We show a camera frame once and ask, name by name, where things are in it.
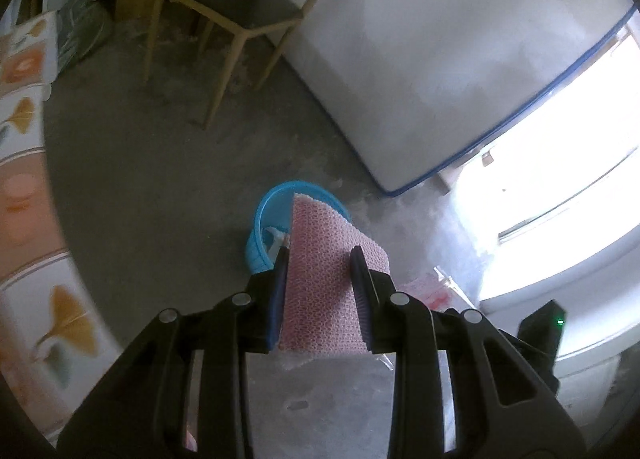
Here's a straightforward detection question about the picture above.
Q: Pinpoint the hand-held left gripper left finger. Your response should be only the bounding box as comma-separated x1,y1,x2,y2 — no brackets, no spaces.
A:
57,246,291,459

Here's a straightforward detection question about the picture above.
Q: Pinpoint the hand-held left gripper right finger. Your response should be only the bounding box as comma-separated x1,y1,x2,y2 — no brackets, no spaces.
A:
350,246,586,459

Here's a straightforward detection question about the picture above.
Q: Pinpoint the pink sponge cloth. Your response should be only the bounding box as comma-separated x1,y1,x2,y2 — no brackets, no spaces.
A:
277,193,392,356

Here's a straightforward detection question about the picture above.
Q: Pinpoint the blue plastic mesh basket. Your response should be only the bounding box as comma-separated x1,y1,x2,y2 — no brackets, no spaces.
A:
244,180,350,276

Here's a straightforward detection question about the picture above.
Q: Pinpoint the clear plastic wrapper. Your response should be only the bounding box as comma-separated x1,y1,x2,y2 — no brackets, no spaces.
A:
380,264,481,370

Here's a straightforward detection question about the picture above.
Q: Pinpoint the table with patterned cloth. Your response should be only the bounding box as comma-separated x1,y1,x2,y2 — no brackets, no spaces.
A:
0,9,123,440

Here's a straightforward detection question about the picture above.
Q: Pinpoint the white mattress blue edge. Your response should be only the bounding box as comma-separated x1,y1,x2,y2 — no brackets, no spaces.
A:
265,0,640,197

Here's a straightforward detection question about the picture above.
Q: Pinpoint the large white plastic bag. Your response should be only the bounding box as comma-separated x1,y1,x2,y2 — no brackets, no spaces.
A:
55,0,136,75

